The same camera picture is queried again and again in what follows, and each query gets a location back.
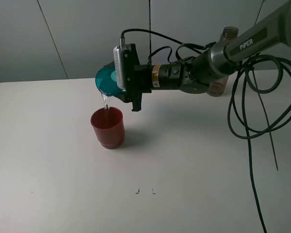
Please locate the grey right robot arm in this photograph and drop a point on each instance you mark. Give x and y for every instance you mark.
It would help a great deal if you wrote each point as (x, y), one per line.
(198, 73)

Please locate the smoky brown water bottle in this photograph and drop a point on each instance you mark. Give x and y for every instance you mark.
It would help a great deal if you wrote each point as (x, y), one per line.
(219, 61)

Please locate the teal translucent plastic cup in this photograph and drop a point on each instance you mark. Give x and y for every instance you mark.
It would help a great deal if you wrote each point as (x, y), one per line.
(106, 81)

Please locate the red plastic cup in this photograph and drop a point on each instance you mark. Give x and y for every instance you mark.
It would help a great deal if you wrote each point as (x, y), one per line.
(109, 127)

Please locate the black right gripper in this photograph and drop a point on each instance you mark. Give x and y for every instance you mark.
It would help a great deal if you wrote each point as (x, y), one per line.
(141, 79)

